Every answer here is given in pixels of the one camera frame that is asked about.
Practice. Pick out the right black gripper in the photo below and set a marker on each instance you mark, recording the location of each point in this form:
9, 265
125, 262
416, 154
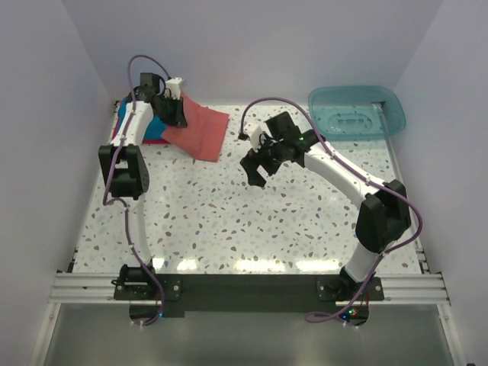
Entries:
255, 178

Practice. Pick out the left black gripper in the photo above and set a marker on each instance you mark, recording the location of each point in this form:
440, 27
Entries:
178, 118

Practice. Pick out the salmon pink t shirt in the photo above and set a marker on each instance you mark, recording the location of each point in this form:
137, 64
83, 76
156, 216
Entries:
203, 137

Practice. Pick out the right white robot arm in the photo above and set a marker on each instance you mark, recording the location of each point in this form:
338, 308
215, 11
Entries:
383, 215

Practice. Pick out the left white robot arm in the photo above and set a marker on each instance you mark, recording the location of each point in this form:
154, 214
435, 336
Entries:
123, 168

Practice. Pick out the folded blue t shirt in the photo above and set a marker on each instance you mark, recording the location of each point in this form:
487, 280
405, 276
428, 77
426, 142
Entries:
152, 127

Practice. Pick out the folded red t shirt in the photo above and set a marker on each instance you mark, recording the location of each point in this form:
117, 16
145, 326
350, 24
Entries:
156, 142

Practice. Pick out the teal plastic basin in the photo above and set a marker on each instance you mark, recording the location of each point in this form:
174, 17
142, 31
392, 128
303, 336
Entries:
356, 113

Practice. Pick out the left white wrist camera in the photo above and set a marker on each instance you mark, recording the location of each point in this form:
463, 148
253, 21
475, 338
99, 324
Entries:
173, 87

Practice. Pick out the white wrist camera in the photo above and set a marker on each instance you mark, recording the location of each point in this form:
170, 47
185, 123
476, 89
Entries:
173, 87
255, 135

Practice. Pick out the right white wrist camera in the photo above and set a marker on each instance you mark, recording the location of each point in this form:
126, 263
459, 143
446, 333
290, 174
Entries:
255, 135

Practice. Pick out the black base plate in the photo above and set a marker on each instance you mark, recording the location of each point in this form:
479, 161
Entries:
175, 295

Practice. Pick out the aluminium frame rail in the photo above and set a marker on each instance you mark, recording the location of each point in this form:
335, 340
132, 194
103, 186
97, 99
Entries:
398, 289

